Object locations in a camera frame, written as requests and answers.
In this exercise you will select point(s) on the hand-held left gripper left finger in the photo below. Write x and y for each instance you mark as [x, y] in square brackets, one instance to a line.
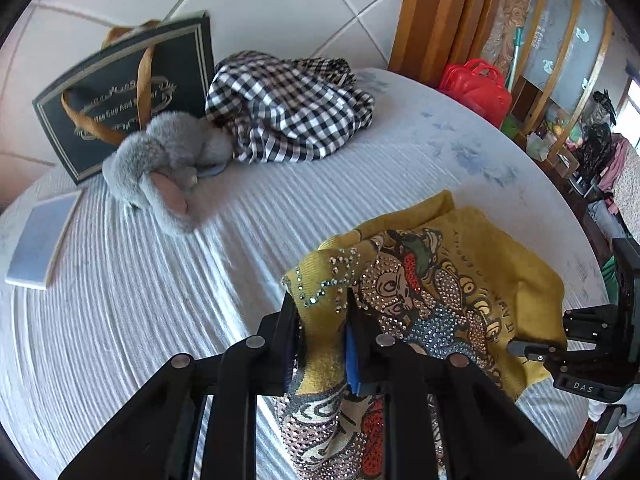
[288, 355]

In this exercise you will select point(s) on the wooden cabinet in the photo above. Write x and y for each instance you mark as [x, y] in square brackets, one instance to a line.
[440, 15]

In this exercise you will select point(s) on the yellow sequined shirt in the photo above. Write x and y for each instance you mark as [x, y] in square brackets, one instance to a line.
[450, 280]

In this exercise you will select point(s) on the red plastic bag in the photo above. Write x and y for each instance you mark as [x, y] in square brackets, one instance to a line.
[477, 90]

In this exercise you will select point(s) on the bed with white ribbed sheet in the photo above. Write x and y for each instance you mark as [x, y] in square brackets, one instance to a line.
[150, 335]

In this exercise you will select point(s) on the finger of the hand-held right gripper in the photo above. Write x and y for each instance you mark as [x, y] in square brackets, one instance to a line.
[590, 324]
[575, 377]

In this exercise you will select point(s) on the wooden framed blue partition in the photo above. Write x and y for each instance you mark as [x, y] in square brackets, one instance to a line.
[555, 35]

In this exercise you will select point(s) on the pink cloth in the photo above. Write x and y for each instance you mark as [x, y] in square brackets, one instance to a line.
[617, 165]

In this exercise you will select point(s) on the black plastic bag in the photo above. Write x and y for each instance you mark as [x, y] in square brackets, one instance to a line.
[597, 135]

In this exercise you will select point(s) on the black white checkered garment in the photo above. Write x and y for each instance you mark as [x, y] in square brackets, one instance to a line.
[295, 110]

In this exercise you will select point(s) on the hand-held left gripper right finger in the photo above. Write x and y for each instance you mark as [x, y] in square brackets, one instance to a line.
[353, 360]

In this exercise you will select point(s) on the grey plush toy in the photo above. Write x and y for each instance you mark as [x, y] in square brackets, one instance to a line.
[165, 160]

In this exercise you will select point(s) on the white booklet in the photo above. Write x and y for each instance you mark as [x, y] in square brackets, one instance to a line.
[42, 240]

